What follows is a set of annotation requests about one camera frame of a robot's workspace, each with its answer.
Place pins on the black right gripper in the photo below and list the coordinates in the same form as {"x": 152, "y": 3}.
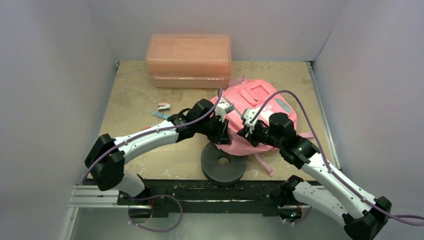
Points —
{"x": 250, "y": 131}

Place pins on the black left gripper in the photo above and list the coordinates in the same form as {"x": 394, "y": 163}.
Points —
{"x": 221, "y": 137}

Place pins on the pink student backpack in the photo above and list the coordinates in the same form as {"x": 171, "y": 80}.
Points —
{"x": 252, "y": 94}

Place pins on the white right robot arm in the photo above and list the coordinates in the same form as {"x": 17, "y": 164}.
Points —
{"x": 342, "y": 200}

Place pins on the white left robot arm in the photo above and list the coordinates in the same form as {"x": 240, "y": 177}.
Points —
{"x": 107, "y": 159}

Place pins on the blue highlighter marker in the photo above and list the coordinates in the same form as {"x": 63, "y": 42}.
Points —
{"x": 160, "y": 115}

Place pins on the translucent orange plastic box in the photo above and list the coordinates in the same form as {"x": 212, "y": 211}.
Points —
{"x": 195, "y": 61}

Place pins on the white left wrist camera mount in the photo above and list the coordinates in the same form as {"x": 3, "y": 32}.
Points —
{"x": 222, "y": 109}

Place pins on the aluminium rail base frame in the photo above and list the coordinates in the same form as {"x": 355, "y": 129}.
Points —
{"x": 266, "y": 197}

